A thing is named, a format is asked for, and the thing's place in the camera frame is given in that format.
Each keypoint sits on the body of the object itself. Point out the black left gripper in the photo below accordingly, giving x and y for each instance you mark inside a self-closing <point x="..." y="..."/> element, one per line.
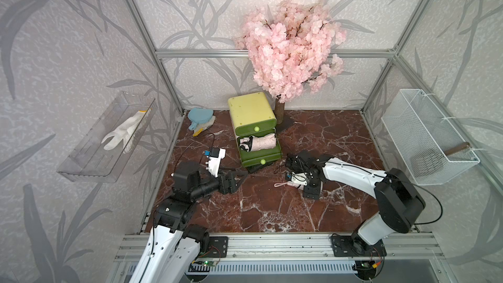
<point x="229" y="188"/>

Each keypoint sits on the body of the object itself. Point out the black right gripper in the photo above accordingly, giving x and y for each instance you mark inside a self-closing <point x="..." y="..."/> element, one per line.
<point x="310" y="193"/>

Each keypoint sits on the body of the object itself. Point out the black umbrella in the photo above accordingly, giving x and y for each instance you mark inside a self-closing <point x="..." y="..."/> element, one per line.
<point x="256" y="168"/>

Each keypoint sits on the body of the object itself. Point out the pink umbrella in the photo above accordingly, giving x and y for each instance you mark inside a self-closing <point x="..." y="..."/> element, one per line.
<point x="296" y="180"/>
<point x="254" y="143"/>

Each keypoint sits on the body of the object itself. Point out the green yellow drawer cabinet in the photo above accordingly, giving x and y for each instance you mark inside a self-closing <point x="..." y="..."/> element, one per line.
<point x="252" y="115"/>

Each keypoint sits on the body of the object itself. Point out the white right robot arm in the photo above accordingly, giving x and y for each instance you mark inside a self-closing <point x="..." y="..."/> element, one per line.
<point x="399" y="203"/>

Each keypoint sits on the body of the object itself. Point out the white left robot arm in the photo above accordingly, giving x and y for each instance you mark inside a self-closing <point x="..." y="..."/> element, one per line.
<point x="174" y="243"/>

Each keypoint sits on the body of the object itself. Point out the white glove on shelf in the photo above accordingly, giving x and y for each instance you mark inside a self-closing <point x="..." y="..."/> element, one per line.
<point x="124" y="133"/>

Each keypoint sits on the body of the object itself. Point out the pink cherry blossom tree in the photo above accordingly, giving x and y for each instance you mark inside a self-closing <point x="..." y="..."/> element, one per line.
<point x="290" y="50"/>

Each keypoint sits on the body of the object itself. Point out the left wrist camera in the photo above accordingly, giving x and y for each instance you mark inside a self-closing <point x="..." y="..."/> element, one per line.
<point x="214" y="157"/>

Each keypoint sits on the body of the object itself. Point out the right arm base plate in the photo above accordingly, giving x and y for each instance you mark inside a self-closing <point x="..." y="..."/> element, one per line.
<point x="354" y="247"/>

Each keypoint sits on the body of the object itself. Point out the aluminium front rail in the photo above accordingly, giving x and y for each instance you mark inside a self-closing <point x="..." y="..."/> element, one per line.
<point x="317" y="246"/>

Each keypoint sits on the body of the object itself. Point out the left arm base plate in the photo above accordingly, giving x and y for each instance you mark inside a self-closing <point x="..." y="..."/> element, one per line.
<point x="214" y="247"/>

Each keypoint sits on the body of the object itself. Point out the white wire mesh basket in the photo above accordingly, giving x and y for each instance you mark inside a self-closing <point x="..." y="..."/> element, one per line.
<point x="415" y="124"/>

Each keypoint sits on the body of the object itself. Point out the clear acrylic wall shelf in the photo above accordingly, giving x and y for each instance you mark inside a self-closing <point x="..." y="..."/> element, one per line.
<point x="103" y="153"/>

